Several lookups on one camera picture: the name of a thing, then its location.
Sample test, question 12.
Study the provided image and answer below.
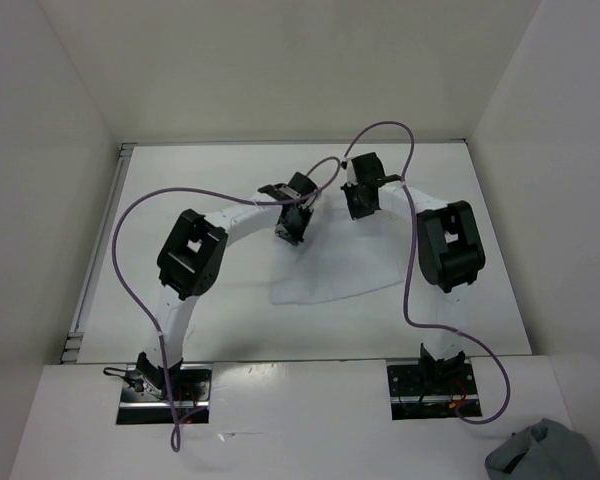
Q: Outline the white skirt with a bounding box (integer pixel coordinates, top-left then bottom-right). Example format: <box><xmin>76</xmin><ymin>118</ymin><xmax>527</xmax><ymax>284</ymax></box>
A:
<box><xmin>269</xmin><ymin>196</ymin><xmax>409</xmax><ymax>305</ymax></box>

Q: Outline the aluminium table rail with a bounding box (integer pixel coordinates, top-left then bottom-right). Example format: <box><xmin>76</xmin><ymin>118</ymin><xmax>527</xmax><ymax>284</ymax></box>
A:
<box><xmin>59</xmin><ymin>143</ymin><xmax>136</xmax><ymax>365</ymax></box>

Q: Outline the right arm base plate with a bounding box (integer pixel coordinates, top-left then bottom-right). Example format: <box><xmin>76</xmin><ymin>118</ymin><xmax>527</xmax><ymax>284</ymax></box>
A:
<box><xmin>386</xmin><ymin>359</ymin><xmax>482</xmax><ymax>421</ymax></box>

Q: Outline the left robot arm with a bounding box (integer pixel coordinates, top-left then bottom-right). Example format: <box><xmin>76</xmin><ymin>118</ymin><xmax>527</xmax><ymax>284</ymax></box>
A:
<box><xmin>136</xmin><ymin>172</ymin><xmax>318</xmax><ymax>400</ymax></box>

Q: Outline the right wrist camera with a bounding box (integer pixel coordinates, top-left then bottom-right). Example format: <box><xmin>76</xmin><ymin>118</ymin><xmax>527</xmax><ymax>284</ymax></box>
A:
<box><xmin>343</xmin><ymin>157</ymin><xmax>358</xmax><ymax>185</ymax></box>

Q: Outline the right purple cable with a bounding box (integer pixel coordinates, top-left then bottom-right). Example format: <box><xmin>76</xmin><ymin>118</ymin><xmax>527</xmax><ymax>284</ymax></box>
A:
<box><xmin>347</xmin><ymin>121</ymin><xmax>511</xmax><ymax>426</ymax></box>

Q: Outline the grey skirt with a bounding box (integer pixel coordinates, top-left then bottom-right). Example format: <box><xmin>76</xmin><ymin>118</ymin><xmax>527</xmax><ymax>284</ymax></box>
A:
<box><xmin>485</xmin><ymin>419</ymin><xmax>600</xmax><ymax>479</ymax></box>

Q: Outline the purple cable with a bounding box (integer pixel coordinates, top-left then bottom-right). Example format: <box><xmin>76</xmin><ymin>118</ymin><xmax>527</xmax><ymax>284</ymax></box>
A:
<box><xmin>347</xmin><ymin>121</ymin><xmax>511</xmax><ymax>426</ymax></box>
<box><xmin>110</xmin><ymin>157</ymin><xmax>342</xmax><ymax>454</ymax></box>

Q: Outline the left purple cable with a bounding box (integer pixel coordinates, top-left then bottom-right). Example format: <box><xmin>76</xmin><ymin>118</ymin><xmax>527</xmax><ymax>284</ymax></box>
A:
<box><xmin>110</xmin><ymin>157</ymin><xmax>342</xmax><ymax>454</ymax></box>

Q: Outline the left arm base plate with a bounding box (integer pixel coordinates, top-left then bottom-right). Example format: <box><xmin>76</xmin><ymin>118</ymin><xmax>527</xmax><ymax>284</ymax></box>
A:
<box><xmin>109</xmin><ymin>364</ymin><xmax>212</xmax><ymax>426</ymax></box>

